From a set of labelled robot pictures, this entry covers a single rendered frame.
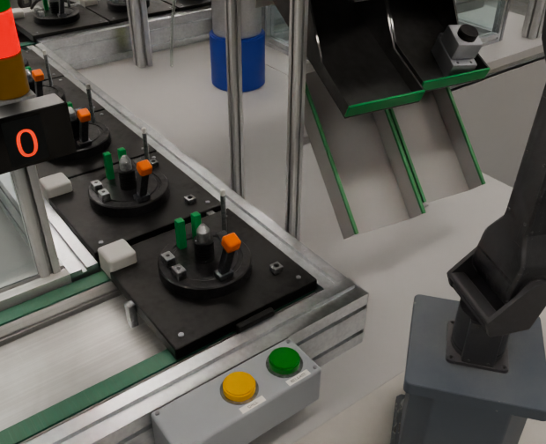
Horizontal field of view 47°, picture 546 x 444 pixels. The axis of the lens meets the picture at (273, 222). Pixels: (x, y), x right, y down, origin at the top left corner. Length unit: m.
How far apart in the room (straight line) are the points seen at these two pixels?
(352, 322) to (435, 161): 0.34
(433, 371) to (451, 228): 0.61
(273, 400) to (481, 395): 0.25
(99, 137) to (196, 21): 0.96
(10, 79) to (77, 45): 1.23
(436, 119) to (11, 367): 0.79
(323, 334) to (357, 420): 0.13
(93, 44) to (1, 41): 1.26
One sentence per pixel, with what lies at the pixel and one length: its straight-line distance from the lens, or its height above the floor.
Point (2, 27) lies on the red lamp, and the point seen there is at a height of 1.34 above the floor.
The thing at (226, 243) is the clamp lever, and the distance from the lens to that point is 0.83.
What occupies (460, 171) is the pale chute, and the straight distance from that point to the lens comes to 1.15.
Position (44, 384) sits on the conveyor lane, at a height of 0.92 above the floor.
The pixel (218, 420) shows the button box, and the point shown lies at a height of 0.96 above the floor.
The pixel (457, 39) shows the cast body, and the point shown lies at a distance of 1.01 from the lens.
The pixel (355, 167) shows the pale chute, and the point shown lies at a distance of 1.02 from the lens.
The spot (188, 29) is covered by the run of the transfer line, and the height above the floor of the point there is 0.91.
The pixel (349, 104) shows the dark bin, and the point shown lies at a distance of 0.88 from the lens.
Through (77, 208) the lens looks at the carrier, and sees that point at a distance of 1.13.
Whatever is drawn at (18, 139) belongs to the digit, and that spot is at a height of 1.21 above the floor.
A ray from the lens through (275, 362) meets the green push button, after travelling 0.81.
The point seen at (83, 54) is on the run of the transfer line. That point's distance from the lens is 2.04.
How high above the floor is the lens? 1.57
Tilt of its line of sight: 35 degrees down
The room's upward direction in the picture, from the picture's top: straight up
